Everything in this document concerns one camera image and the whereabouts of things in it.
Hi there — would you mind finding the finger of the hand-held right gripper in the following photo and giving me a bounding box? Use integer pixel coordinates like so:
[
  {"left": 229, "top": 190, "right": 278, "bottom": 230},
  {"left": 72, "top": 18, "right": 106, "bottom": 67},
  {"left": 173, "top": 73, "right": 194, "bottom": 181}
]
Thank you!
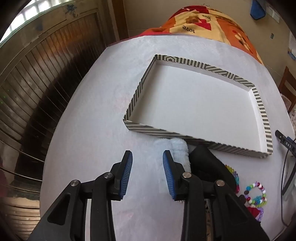
[{"left": 275, "top": 130, "right": 296, "bottom": 158}]

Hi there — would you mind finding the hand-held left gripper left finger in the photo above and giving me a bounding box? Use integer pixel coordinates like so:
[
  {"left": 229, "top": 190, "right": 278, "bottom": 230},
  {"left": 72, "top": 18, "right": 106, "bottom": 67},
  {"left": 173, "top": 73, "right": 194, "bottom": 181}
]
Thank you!
[{"left": 29, "top": 150, "right": 134, "bottom": 241}]

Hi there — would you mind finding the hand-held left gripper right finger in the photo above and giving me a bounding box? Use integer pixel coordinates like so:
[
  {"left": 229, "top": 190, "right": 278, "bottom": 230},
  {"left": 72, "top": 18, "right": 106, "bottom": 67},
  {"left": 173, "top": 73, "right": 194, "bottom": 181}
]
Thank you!
[{"left": 162, "top": 150, "right": 271, "bottom": 241}]

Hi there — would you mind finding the striped shallow cardboard box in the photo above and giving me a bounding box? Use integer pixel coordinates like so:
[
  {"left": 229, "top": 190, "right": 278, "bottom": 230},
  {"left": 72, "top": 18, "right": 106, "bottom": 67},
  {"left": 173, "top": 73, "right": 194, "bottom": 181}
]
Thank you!
[{"left": 122, "top": 54, "right": 274, "bottom": 159}]

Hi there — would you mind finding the light blue fluffy scrunchie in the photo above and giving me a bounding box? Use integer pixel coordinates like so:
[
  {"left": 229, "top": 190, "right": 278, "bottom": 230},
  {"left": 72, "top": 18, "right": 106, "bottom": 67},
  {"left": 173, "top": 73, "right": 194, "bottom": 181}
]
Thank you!
[{"left": 154, "top": 137, "right": 191, "bottom": 175}]

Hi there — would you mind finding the black cloth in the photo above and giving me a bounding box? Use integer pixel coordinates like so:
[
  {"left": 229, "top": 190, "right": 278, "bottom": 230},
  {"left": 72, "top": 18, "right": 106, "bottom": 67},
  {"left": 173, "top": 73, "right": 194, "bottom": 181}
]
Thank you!
[{"left": 188, "top": 145, "right": 236, "bottom": 193}]

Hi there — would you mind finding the white table cover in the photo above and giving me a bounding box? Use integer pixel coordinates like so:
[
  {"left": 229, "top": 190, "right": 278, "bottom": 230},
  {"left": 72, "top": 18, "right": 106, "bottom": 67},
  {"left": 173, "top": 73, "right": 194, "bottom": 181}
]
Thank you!
[{"left": 40, "top": 34, "right": 296, "bottom": 241}]

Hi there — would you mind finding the wooden chair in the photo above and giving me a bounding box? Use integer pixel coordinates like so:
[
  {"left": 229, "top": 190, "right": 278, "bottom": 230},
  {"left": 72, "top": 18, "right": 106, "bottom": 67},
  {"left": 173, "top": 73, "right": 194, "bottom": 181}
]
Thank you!
[{"left": 278, "top": 66, "right": 296, "bottom": 114}]

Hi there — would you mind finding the red satin bow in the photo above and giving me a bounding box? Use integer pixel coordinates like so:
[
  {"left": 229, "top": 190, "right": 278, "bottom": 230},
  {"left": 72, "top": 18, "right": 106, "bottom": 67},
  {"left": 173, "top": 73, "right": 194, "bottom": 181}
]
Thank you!
[{"left": 247, "top": 207, "right": 261, "bottom": 219}]

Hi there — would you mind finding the blue cloth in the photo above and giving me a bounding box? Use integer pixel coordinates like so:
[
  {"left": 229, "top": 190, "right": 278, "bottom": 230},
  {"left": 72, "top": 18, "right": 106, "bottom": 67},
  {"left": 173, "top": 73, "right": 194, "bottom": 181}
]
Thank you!
[{"left": 251, "top": 0, "right": 266, "bottom": 20}]

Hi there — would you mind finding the brown slatted wooden door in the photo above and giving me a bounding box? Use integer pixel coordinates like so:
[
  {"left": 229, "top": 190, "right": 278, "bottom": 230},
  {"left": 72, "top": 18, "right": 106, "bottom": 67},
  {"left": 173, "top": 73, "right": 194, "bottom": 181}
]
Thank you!
[{"left": 0, "top": 10, "right": 121, "bottom": 232}]

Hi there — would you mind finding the orange printed blanket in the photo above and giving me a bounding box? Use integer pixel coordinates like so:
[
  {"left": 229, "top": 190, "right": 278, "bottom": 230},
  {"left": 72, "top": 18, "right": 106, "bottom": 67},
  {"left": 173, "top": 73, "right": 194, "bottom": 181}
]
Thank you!
[{"left": 136, "top": 6, "right": 265, "bottom": 67}]

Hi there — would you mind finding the glass block window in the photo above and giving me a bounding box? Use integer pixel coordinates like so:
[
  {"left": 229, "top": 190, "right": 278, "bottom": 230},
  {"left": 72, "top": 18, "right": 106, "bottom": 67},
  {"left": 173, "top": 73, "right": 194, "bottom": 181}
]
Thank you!
[{"left": 0, "top": 0, "right": 67, "bottom": 42}]

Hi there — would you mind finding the white and colourful bead bracelet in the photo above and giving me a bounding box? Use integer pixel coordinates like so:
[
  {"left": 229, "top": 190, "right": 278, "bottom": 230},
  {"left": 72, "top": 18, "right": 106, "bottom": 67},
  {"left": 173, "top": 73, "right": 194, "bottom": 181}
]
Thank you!
[{"left": 244, "top": 182, "right": 267, "bottom": 204}]

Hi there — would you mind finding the black cable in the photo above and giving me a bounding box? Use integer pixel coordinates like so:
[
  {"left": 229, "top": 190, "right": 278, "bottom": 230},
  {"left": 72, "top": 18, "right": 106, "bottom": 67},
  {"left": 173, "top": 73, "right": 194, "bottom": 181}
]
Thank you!
[{"left": 280, "top": 139, "right": 296, "bottom": 227}]

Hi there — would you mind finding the translucent multicolour bead bracelet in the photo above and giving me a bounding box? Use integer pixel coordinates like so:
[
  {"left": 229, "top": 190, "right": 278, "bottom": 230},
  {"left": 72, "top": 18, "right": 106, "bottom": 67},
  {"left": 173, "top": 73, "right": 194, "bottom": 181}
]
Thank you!
[{"left": 223, "top": 164, "right": 241, "bottom": 194}]

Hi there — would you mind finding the purple and green bead bracelet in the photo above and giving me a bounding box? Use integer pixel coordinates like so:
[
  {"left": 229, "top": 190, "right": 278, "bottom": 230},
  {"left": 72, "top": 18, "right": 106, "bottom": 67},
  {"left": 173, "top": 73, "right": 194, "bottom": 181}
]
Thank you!
[{"left": 240, "top": 195, "right": 267, "bottom": 223}]

